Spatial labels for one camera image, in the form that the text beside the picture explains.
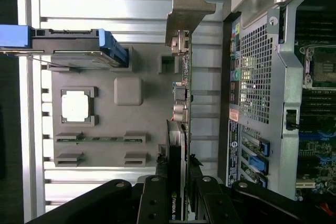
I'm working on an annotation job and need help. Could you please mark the open black PC case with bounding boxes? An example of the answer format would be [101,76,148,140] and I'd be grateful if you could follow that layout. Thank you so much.
[222,0,336,216]

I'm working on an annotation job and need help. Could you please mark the silver CPU chip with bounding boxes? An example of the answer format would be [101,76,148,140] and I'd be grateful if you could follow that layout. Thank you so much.
[61,90,90,124]

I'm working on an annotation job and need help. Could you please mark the green motherboard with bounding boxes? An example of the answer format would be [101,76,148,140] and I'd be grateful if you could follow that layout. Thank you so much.
[293,11,336,216]

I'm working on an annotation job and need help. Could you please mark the hard disk with blue caddy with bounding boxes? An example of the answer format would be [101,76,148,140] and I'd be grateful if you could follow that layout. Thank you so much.
[0,24,130,68]

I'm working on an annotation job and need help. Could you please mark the CPU socket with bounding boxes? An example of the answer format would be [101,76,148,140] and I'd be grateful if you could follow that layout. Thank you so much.
[300,41,336,90]

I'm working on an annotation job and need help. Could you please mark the green RAM stick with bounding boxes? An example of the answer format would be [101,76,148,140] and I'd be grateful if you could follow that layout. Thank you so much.
[56,136,145,142]

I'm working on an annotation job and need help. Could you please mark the grey parts rack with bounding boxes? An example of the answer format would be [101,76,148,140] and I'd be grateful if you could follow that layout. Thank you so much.
[47,44,184,168]

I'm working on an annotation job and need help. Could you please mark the blue slot retainer clip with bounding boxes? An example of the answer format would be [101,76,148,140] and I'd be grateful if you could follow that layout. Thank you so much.
[248,154,270,176]
[258,137,271,154]
[257,174,268,188]

